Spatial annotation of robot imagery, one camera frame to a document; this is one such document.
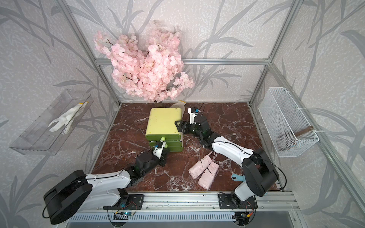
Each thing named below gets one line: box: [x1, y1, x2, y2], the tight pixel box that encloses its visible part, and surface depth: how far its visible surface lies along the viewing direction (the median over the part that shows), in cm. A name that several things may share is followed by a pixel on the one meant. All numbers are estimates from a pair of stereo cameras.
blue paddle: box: [230, 173, 246, 182], surface depth 82 cm
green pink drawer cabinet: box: [145, 107, 183, 152], surface depth 81 cm
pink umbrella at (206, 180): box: [197, 161, 220, 190], surface depth 81 cm
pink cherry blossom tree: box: [93, 23, 195, 103], surface depth 71 cm
